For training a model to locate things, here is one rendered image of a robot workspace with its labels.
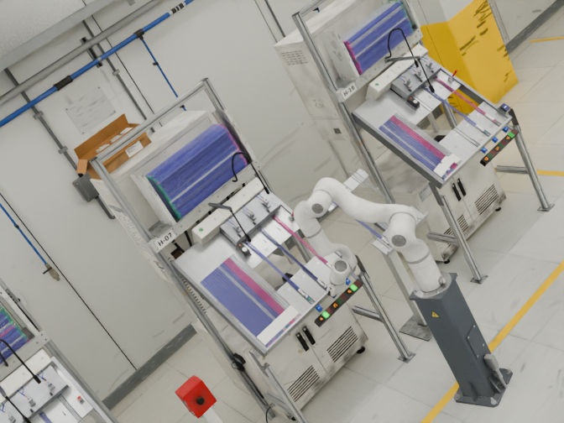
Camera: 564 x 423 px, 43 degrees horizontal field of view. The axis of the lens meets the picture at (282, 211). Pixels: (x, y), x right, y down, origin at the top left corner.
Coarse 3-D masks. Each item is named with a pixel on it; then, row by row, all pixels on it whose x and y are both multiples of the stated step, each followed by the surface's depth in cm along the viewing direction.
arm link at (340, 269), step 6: (336, 264) 350; (342, 264) 350; (348, 264) 350; (336, 270) 348; (342, 270) 348; (348, 270) 353; (330, 276) 358; (336, 276) 351; (342, 276) 350; (336, 282) 356; (342, 282) 357
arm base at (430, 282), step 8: (408, 264) 337; (416, 264) 333; (424, 264) 332; (432, 264) 335; (416, 272) 335; (424, 272) 334; (432, 272) 335; (440, 272) 341; (416, 280) 340; (424, 280) 337; (432, 280) 336; (440, 280) 338; (448, 280) 340; (416, 288) 347; (424, 288) 340; (432, 288) 338; (440, 288) 338; (424, 296) 338; (432, 296) 336
